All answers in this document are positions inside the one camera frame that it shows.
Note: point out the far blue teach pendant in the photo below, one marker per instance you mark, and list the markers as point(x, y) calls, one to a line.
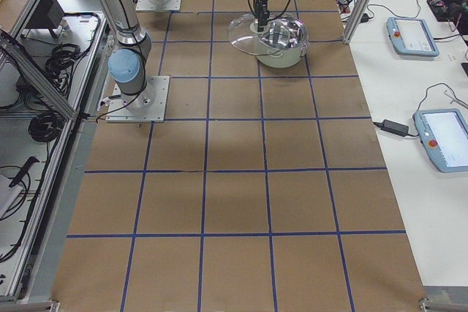
point(411, 37)

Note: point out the black monitor on shelf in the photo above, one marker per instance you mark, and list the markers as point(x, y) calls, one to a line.
point(47, 15)

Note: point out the glass pot lid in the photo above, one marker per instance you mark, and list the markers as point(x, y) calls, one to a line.
point(242, 34)

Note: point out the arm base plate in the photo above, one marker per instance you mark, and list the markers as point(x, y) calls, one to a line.
point(158, 5)
point(150, 106)

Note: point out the blue teach pendant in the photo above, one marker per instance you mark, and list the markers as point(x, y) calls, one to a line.
point(443, 134)
point(411, 37)

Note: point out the black power adapter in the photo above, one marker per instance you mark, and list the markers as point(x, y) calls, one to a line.
point(395, 128)

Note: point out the near blue teach pendant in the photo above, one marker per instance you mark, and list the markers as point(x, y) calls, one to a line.
point(443, 134)

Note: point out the white cooking pot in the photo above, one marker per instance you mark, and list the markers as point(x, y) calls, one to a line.
point(296, 49)

